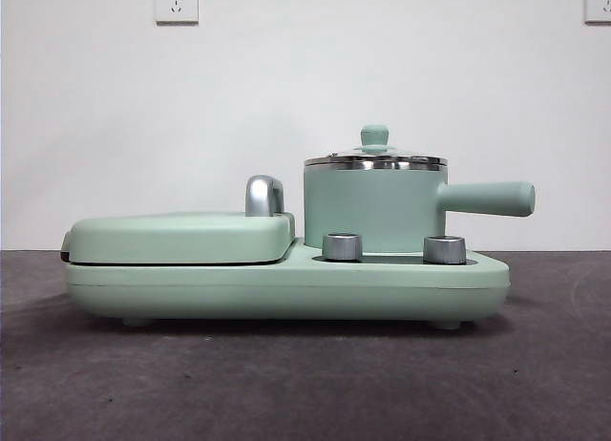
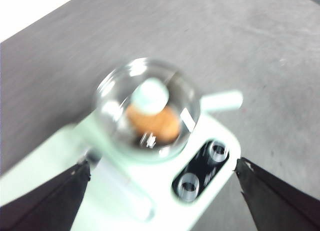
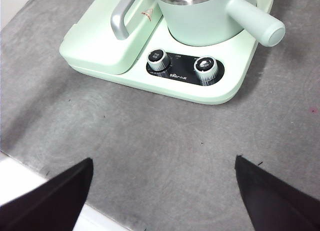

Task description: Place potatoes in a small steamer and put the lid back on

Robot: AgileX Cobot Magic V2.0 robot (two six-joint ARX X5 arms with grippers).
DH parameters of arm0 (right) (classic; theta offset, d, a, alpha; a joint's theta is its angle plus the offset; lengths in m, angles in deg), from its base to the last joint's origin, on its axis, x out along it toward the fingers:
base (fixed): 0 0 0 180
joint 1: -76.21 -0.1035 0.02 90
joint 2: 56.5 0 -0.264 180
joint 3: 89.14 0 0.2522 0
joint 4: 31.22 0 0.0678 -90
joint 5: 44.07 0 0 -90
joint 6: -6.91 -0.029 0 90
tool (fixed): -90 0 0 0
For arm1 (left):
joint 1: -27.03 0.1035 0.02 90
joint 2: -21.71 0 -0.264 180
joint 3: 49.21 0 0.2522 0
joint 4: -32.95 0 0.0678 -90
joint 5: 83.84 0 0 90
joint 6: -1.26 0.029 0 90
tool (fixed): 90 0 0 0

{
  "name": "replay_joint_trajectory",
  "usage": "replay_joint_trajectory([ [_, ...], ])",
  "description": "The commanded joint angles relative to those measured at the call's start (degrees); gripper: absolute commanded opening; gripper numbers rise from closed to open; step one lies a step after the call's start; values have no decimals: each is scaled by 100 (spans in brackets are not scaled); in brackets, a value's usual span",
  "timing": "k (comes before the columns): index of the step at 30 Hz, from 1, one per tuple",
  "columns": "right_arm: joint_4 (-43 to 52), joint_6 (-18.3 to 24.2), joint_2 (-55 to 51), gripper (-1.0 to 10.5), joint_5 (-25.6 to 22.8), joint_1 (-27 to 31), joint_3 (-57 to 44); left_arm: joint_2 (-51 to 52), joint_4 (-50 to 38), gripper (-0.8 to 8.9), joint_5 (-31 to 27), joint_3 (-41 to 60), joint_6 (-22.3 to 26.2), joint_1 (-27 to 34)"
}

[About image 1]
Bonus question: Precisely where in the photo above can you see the mint green breakfast machine base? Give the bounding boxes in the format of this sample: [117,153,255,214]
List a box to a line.
[65,235,511,329]

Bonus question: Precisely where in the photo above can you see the silver control knob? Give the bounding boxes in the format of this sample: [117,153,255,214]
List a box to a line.
[423,235,467,264]
[322,231,364,262]

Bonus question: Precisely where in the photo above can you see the mint green handled pot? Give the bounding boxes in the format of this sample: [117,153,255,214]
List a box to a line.
[304,162,536,250]

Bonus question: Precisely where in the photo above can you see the mint green grill cover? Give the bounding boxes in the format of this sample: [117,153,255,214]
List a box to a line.
[60,211,298,265]

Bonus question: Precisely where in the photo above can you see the white wall socket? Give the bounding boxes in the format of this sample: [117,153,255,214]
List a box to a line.
[154,0,200,25]
[584,0,611,24]

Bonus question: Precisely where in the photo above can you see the glass lid with green knob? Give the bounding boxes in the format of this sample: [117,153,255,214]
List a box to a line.
[305,123,449,167]

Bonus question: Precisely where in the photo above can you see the chrome grill cover handle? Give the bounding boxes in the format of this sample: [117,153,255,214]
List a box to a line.
[245,175,286,218]

